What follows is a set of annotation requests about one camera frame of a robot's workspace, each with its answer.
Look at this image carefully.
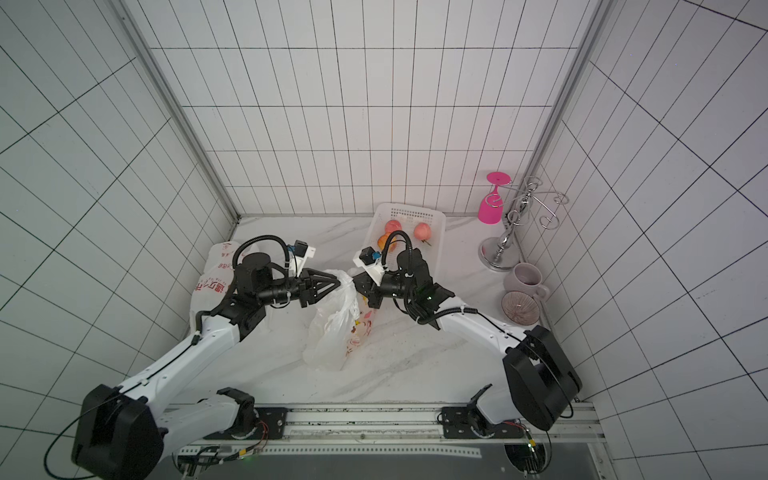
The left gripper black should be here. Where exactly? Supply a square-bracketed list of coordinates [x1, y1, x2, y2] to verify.
[259, 267, 341, 308]

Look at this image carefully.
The white printed plastic bag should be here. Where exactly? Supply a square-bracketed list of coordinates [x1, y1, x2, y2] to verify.
[303, 270, 376, 371]

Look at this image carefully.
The white basket perforated plastic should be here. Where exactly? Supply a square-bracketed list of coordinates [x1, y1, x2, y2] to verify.
[362, 203, 447, 280]

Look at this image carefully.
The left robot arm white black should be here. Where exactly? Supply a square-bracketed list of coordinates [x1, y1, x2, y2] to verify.
[71, 235, 342, 479]

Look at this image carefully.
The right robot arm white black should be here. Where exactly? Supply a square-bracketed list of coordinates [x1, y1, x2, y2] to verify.
[353, 230, 582, 432]

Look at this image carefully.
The yellow-red peach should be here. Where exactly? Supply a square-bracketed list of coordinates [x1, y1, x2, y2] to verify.
[377, 235, 398, 252]

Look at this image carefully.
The red peach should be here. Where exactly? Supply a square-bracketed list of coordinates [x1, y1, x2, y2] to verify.
[385, 220, 402, 235]

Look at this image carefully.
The pink peach with leaf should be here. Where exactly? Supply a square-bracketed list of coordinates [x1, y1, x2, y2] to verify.
[413, 223, 432, 245]

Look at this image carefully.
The stack of printed plastic bags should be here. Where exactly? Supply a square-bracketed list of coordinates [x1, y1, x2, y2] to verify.
[189, 241, 256, 339]

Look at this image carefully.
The metal glass rack stand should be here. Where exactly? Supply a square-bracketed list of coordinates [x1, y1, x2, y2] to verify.
[478, 176, 570, 272]

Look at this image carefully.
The pink wine glass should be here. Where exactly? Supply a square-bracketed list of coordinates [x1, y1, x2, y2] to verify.
[477, 172, 512, 225]

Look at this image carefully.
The pale pink mug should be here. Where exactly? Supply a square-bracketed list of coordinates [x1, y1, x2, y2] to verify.
[503, 262, 551, 301]

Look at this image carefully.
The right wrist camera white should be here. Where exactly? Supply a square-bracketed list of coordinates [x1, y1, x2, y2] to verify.
[355, 246, 385, 286]

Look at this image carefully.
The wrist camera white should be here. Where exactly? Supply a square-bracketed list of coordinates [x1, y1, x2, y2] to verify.
[355, 246, 385, 286]
[288, 240, 316, 277]

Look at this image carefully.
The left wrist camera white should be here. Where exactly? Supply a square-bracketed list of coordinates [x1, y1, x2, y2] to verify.
[288, 240, 316, 277]

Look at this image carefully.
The aluminium mounting rail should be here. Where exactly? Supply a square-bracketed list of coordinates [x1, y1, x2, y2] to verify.
[157, 399, 606, 454]

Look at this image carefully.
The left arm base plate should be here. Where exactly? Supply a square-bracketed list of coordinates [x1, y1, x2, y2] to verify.
[205, 407, 288, 443]

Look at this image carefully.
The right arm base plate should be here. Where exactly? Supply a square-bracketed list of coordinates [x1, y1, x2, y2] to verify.
[437, 406, 524, 440]

